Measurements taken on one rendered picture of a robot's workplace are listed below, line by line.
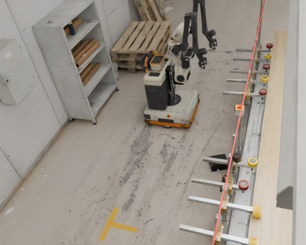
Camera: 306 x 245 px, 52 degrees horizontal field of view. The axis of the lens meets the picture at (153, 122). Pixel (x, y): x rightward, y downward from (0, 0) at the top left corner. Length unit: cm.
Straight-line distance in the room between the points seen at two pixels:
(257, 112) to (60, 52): 251
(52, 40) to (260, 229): 318
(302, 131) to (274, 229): 172
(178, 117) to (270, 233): 229
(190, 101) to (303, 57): 350
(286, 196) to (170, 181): 310
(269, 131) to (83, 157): 247
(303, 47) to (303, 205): 55
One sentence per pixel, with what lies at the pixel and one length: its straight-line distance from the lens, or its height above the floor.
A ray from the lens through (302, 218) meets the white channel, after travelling 59.
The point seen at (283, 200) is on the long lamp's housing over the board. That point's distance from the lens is 77.
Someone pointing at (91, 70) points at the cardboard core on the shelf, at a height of 59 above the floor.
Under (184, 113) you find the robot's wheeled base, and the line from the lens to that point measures 423.
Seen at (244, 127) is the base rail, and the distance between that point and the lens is 336.
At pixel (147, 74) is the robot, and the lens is 411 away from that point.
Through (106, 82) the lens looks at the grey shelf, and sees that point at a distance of 544.
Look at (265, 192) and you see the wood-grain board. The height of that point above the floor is 90.
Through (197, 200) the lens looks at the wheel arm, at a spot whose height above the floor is 96.
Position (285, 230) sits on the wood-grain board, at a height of 90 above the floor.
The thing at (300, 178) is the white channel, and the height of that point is 246.
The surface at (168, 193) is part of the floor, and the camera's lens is 370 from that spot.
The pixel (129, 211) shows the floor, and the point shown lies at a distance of 364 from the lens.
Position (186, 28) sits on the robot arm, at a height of 146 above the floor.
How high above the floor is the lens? 295
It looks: 40 degrees down
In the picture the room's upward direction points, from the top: 11 degrees counter-clockwise
